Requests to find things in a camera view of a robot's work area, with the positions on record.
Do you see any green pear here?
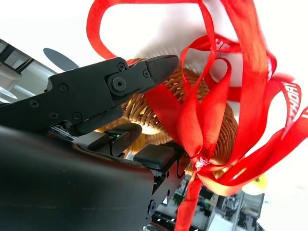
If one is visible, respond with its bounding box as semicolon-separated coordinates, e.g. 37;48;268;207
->
243;173;268;193

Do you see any red printed ribbon bow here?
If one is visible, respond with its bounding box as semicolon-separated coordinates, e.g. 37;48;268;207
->
86;0;308;197

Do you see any wicker basket with red handle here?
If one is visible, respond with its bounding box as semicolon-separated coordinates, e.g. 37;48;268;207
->
120;57;239;231

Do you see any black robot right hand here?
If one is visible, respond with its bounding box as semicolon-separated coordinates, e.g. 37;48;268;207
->
0;54;187;231

